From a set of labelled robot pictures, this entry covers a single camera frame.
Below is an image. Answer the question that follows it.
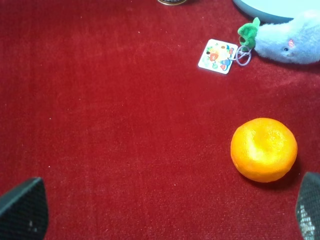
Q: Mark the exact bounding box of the white cartoon hang tag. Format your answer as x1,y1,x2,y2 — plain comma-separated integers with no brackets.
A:
198,39,239,75

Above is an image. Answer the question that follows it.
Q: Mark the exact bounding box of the orange mandarin fruit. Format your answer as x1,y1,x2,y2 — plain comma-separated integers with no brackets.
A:
230,117,298,183

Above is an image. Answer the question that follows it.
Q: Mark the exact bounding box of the purple plush toy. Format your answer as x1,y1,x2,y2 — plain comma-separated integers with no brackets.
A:
237,9,320,65

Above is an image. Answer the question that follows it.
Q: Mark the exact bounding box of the orange drink can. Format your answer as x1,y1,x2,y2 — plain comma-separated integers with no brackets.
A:
157,0,187,6

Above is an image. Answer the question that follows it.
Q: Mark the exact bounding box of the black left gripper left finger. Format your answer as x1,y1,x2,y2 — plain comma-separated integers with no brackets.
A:
0,177,49,240

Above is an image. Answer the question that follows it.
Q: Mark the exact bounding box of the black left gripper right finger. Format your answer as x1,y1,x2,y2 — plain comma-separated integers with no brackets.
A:
295,172,320,240

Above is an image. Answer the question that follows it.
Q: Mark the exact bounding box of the red tablecloth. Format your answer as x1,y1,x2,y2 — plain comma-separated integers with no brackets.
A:
0,0,320,240

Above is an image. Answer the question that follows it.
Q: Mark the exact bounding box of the blue plate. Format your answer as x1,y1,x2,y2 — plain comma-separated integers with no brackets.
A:
233,0,320,23

